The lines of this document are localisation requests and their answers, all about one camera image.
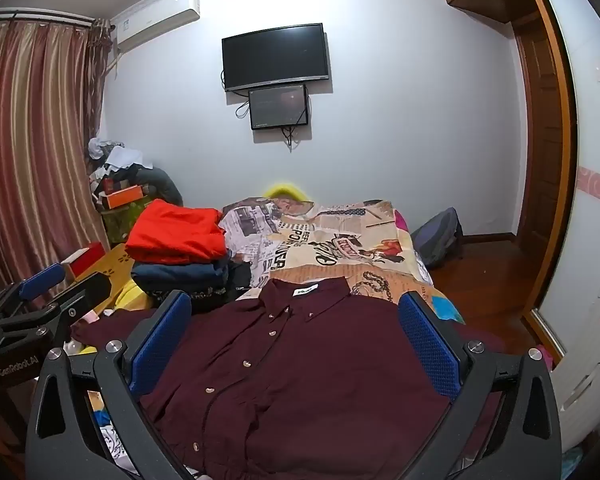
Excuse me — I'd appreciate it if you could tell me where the dark grey jacket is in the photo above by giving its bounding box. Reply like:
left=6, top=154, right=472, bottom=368
left=129, top=164, right=184, bottom=207

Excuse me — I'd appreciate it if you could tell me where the white cabinet with pink stickers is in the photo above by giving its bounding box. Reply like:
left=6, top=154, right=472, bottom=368
left=529, top=0, right=600, bottom=457

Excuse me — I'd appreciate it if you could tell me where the orange box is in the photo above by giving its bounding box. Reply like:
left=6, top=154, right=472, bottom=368
left=104, top=184, right=145, bottom=210

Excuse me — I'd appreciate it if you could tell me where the white air conditioner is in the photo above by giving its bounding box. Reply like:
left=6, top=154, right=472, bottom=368
left=110, top=0, right=201, bottom=54

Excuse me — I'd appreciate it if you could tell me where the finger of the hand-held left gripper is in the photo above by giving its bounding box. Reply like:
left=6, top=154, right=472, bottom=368
left=0, top=262, right=67, bottom=322
left=39, top=271, right=115, bottom=333

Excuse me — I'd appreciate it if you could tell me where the yellow cloth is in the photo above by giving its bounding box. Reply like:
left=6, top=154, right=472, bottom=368
left=111, top=279, right=154, bottom=312

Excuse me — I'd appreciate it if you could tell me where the wooden door frame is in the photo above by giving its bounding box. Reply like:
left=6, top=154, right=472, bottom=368
left=509, top=0, right=582, bottom=363

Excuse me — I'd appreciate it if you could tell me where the navy folded garment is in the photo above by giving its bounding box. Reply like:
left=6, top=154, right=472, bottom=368
left=130, top=256, right=232, bottom=295

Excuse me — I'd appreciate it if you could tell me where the red and white box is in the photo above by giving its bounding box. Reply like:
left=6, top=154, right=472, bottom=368
left=60, top=241, right=106, bottom=282

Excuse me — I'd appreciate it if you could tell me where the green storage bin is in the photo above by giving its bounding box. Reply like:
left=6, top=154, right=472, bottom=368
left=100, top=195, right=155, bottom=249

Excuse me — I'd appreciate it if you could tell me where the crumpled white paper pile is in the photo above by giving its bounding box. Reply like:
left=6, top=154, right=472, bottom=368
left=87, top=136, right=147, bottom=177

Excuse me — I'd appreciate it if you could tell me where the small black wall monitor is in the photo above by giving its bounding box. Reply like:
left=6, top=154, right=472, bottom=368
left=247, top=84, right=310, bottom=131

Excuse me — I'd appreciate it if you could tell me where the yellow plush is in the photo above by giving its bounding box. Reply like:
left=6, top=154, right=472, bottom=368
left=262, top=183, right=314, bottom=207

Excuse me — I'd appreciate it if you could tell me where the large black wall television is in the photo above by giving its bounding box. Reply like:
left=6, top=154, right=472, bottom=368
left=221, top=23, right=330, bottom=94

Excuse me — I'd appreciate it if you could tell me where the grey backpack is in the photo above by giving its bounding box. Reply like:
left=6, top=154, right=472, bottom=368
left=410, top=207, right=465, bottom=269

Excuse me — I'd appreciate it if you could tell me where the maroon button shirt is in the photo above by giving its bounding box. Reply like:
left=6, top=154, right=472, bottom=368
left=71, top=277, right=508, bottom=480

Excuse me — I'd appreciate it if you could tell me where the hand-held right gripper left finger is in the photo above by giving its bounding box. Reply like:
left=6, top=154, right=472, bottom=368
left=25, top=289, right=197, bottom=480

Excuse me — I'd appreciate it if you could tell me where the red folded garment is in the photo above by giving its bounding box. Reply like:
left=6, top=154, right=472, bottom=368
left=124, top=199, right=227, bottom=266

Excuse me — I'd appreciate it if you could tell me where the striped red-brown curtain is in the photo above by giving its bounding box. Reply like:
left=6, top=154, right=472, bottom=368
left=0, top=16, right=115, bottom=306

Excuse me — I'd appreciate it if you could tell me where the black monitor cable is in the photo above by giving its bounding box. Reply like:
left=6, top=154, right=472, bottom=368
left=279, top=126, right=302, bottom=154

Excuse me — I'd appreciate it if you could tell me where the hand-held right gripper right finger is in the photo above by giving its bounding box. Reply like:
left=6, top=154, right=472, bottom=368
left=397, top=290, right=564, bottom=480

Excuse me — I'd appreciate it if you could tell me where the printed blanket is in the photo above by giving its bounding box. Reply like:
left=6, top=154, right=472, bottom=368
left=219, top=196, right=465, bottom=325

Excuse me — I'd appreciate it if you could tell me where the yellow paw-print board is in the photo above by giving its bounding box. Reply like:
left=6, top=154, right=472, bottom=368
left=74, top=242, right=142, bottom=307

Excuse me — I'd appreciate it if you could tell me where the white printed cloth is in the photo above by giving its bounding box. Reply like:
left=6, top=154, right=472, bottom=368
left=86, top=389, right=142, bottom=467

